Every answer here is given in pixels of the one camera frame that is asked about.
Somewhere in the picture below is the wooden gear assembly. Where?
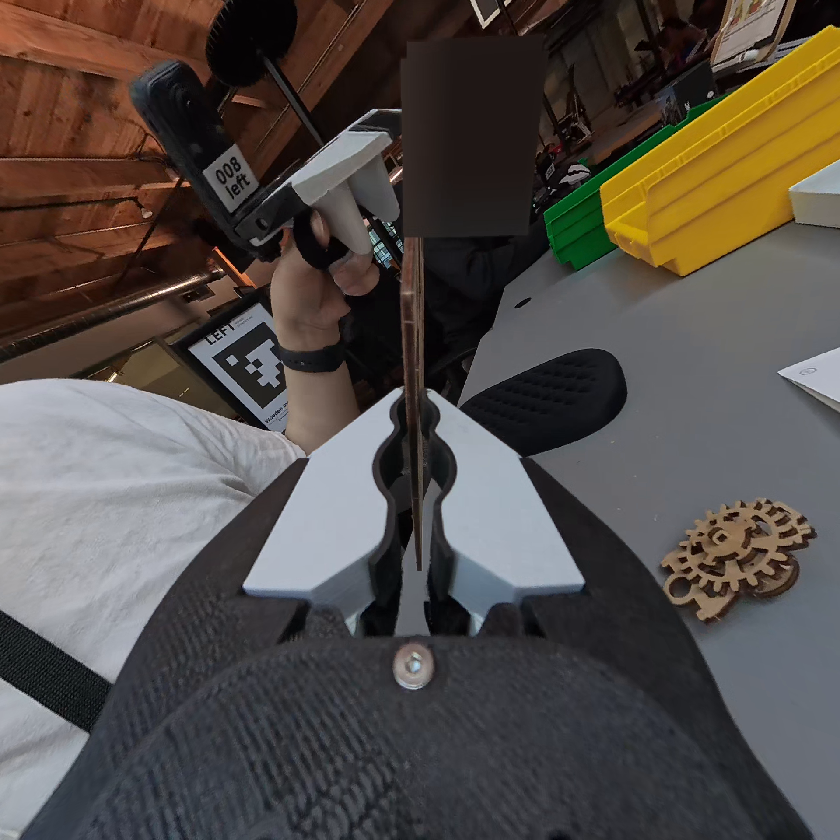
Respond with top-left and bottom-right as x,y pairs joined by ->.
659,497 -> 818,624

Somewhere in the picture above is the thin plywood piece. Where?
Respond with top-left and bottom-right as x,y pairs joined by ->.
399,236 -> 426,572

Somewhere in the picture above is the black wrist rest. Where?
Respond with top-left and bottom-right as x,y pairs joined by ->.
459,348 -> 629,458

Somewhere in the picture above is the white marker sign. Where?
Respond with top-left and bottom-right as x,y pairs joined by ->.
167,302 -> 293,435

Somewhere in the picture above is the white paper sheet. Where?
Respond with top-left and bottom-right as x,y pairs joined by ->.
777,346 -> 840,414

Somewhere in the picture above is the green storage bin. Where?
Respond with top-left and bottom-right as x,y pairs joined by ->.
543,95 -> 729,272

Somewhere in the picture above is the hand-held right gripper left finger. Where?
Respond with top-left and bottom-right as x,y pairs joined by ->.
241,387 -> 404,636

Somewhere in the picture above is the person's left hand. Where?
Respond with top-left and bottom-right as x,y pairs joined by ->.
269,217 -> 382,353

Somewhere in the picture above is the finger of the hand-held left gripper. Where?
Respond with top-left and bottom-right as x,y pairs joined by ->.
290,130 -> 392,258
343,107 -> 403,225

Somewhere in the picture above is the yellow storage bin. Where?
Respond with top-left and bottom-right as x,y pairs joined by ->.
600,26 -> 840,278

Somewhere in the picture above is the black round fan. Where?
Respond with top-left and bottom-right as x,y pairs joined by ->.
205,0 -> 326,148

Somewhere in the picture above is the person's white shirt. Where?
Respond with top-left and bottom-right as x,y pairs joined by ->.
0,379 -> 308,840

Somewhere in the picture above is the metal pipe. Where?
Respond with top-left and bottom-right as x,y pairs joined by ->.
0,264 -> 227,363

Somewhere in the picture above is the person's left forearm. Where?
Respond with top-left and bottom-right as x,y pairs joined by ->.
285,367 -> 352,455

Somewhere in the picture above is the black wristband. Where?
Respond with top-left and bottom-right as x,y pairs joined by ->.
277,343 -> 347,375

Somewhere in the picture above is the framed sign board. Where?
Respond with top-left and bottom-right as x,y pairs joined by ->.
710,0 -> 798,67

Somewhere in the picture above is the grey desk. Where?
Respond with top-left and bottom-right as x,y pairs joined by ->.
457,220 -> 840,840

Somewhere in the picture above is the black printed box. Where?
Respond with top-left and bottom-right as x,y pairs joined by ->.
656,62 -> 718,126

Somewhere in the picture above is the black shoulder strap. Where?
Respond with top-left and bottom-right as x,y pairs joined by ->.
0,610 -> 112,732

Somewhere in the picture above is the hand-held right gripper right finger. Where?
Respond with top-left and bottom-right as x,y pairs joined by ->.
423,387 -> 586,636

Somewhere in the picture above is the white box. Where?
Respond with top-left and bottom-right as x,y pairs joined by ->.
789,159 -> 840,229

